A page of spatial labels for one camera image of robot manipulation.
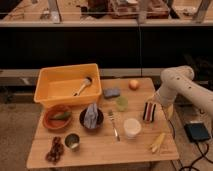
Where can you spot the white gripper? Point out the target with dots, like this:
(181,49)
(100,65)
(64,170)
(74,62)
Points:
(164,96)

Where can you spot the striped black red eraser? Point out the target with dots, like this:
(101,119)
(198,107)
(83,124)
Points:
(149,112)

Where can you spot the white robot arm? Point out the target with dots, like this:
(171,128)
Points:
(179,80)

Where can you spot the white plastic cup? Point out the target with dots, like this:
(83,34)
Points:
(132,128)

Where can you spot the green plastic cup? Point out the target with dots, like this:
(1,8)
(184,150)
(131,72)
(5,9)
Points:
(121,103)

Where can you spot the small metal cup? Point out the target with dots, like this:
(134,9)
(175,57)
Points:
(72,141)

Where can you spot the orange fruit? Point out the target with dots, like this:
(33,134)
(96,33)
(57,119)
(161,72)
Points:
(133,84)

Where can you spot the black power box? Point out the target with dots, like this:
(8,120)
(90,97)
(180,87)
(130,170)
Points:
(197,132)

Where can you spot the wooden table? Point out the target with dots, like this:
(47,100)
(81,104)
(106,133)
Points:
(100,147)

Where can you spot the metal fork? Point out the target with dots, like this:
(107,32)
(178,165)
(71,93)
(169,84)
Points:
(111,117)

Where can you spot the blue grey sponge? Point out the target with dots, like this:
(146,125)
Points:
(111,92)

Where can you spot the black bowl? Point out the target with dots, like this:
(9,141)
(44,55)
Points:
(99,122)

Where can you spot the grey crumpled cloth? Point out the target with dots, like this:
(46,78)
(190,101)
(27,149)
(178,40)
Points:
(91,116)

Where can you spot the wooden dish brush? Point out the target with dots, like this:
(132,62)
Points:
(87,82)

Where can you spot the green vegetable toy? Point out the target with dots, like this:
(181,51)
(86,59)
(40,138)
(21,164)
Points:
(61,116)

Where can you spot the orange clay bowl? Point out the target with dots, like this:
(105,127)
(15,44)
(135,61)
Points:
(56,124)

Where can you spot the yellow plastic tub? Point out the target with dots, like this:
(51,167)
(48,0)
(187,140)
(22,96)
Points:
(58,85)

